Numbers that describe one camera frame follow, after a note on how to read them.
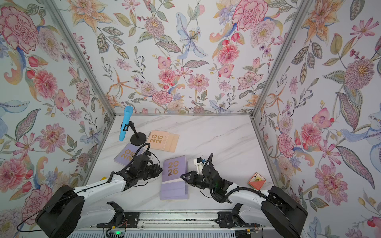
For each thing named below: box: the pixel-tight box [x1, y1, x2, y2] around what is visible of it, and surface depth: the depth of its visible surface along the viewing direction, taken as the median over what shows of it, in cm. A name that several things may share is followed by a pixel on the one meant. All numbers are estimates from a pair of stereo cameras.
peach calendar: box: [147, 129, 181, 153], surface depth 106 cm
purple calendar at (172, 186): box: [159, 155, 189, 200], surface depth 82 cm
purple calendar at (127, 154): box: [113, 143, 144, 167], surface depth 100 cm
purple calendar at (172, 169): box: [161, 155, 186, 184], surface depth 84 cm
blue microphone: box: [119, 105, 134, 142], surface depth 90 cm
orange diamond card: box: [248, 172, 267, 190], surface depth 87 cm
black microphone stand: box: [123, 120, 147, 147], surface depth 106 cm
